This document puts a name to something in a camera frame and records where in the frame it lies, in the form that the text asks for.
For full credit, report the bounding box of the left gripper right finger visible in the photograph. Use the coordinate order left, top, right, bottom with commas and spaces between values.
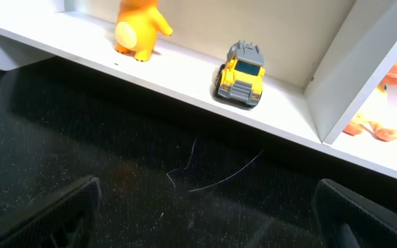
311, 178, 397, 248

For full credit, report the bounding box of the white shelf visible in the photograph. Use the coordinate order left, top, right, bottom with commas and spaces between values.
0, 0, 397, 187

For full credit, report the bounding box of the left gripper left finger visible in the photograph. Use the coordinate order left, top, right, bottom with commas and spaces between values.
0, 174, 103, 248

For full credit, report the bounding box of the orange rubber toy figure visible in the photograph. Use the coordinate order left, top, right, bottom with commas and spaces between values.
114, 0, 174, 63

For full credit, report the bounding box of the grey and yellow toy truck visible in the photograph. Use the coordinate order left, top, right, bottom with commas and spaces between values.
213, 39, 267, 109

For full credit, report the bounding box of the yellow plush duck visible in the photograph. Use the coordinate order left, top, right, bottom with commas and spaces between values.
342, 60, 397, 143

